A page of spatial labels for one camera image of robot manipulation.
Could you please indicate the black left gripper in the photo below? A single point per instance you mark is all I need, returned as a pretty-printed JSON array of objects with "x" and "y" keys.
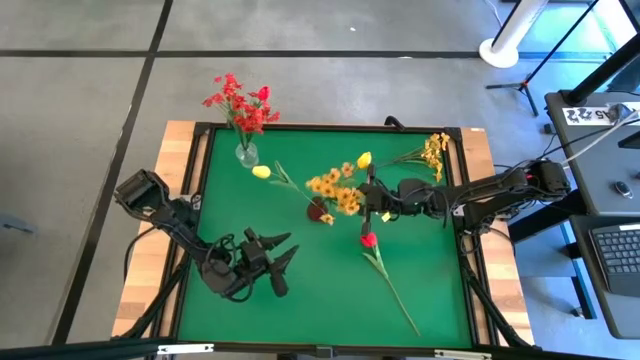
[{"x": 235, "y": 267}]

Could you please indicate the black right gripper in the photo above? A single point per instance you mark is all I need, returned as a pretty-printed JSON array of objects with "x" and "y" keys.
[{"x": 380, "y": 197}]

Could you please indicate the yellow small-flower bunch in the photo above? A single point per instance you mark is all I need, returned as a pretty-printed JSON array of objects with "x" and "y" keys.
[
  {"x": 432, "y": 152},
  {"x": 345, "y": 197}
]

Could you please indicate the yellow artificial tulip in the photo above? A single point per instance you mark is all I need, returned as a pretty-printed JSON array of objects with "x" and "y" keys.
[
  {"x": 364, "y": 160},
  {"x": 261, "y": 172}
]

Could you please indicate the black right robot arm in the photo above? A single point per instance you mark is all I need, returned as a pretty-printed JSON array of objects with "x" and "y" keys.
[{"x": 490, "y": 192}]

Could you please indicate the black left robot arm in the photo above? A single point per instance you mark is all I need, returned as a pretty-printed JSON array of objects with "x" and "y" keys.
[{"x": 175, "y": 220}]

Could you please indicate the dark red vase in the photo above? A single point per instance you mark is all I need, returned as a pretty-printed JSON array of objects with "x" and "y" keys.
[{"x": 315, "y": 212}]

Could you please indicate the clear glass vase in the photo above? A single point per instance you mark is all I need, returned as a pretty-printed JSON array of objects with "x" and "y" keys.
[{"x": 247, "y": 159}]

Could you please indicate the yellow tape tag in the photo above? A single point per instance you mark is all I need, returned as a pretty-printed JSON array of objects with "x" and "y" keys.
[{"x": 386, "y": 216}]

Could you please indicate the silver mounting plate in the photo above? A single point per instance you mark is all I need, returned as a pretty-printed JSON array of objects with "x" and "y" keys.
[{"x": 458, "y": 211}]

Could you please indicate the green table mat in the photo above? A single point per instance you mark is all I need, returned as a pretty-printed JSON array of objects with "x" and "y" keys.
[{"x": 440, "y": 280}]

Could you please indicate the black tripod stand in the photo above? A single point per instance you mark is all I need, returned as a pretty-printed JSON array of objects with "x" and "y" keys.
[{"x": 530, "y": 100}]

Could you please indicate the dark grey desk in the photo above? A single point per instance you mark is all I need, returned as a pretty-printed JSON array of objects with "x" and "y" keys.
[{"x": 590, "y": 200}]

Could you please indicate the blue desk leg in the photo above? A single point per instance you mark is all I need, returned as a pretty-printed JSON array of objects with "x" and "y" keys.
[{"x": 580, "y": 280}]

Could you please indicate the black overhead beam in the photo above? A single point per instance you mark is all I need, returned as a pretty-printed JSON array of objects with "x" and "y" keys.
[{"x": 75, "y": 350}]

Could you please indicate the white paper label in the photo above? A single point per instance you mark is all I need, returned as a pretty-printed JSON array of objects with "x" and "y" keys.
[{"x": 580, "y": 116}]

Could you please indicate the black keyboard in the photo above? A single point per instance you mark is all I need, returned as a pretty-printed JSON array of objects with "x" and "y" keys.
[{"x": 617, "y": 250}]

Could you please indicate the black key fob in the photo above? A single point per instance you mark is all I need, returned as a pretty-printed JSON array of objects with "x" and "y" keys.
[{"x": 623, "y": 189}]

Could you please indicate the black device on desk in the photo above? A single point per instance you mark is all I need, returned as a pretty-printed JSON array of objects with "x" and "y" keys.
[{"x": 631, "y": 141}]

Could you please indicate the thick black pole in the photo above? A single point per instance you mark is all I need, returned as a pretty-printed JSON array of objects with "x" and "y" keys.
[{"x": 605, "y": 70}]

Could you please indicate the silver beam bracket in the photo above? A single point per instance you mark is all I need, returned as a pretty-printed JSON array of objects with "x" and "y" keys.
[
  {"x": 462, "y": 355},
  {"x": 185, "y": 348}
]

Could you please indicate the white pedestal stand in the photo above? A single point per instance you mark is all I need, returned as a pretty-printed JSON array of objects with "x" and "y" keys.
[{"x": 500, "y": 52}]

